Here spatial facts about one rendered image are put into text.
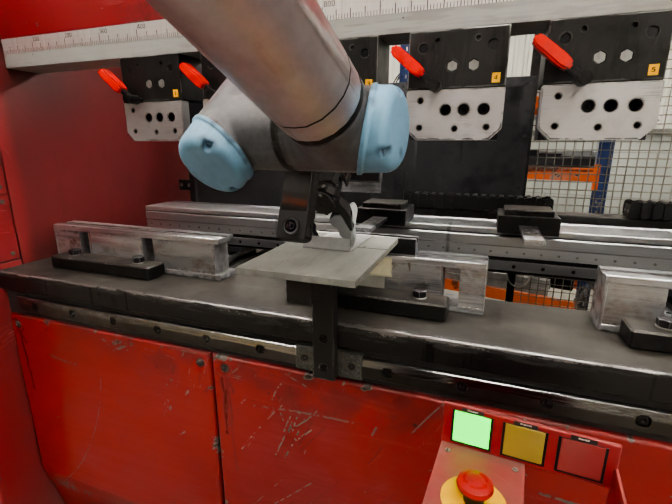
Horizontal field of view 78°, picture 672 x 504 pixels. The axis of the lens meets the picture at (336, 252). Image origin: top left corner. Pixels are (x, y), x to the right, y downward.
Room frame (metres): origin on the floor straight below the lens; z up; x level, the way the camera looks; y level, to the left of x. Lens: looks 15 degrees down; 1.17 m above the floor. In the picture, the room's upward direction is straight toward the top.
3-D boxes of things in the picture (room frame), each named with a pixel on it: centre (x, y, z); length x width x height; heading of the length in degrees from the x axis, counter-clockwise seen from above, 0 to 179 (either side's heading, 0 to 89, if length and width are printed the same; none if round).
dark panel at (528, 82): (1.35, 0.01, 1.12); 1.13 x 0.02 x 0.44; 70
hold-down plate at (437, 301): (0.73, -0.05, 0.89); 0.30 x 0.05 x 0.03; 70
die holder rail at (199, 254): (0.98, 0.48, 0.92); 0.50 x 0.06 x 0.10; 70
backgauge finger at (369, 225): (0.93, -0.10, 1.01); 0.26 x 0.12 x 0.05; 160
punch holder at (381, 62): (0.80, -0.01, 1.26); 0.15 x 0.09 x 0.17; 70
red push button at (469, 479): (0.38, -0.15, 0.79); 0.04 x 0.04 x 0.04
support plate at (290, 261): (0.66, 0.01, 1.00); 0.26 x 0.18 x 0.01; 160
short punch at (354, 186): (0.79, -0.04, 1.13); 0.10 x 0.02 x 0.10; 70
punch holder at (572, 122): (0.66, -0.39, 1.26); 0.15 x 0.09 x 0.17; 70
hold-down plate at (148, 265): (0.95, 0.55, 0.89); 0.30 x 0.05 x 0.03; 70
